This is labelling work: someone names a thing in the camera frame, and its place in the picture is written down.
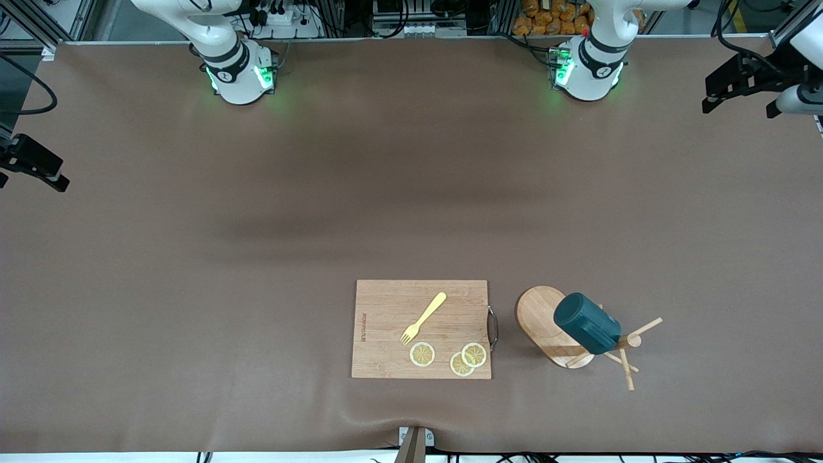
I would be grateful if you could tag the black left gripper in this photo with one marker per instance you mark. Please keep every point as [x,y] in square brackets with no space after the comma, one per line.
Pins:
[757,69]

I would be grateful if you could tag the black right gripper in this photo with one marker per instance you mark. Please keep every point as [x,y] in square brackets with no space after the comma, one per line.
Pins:
[26,156]

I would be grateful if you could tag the teal cup with yellow inside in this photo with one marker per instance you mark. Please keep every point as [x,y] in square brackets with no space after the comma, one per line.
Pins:
[588,325]

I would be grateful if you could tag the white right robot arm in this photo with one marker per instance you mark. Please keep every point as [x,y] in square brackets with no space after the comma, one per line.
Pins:
[238,83]

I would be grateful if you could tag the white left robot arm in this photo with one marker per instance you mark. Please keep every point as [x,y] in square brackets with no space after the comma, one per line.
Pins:
[588,77]

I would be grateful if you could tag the wooden cup rack with pegs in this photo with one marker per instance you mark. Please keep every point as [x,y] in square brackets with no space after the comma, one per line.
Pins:
[537,318]

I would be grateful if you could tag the orange packaged goods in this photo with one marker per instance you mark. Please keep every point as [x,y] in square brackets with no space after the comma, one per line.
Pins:
[553,16]

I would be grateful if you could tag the white multi-socket strip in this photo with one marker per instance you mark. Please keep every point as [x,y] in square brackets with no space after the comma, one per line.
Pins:
[418,29]

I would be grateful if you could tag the lemon slice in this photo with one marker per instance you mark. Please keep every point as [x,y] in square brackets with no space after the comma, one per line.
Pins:
[474,354]
[458,366]
[422,354]

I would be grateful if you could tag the bamboo cutting board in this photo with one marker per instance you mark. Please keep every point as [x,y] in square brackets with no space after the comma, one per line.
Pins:
[386,321]

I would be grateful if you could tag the aluminium frame profile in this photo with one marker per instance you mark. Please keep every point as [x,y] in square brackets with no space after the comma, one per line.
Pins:
[781,32]
[38,32]

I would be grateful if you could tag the metal bracket with post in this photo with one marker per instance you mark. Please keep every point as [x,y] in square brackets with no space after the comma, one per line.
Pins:
[415,444]

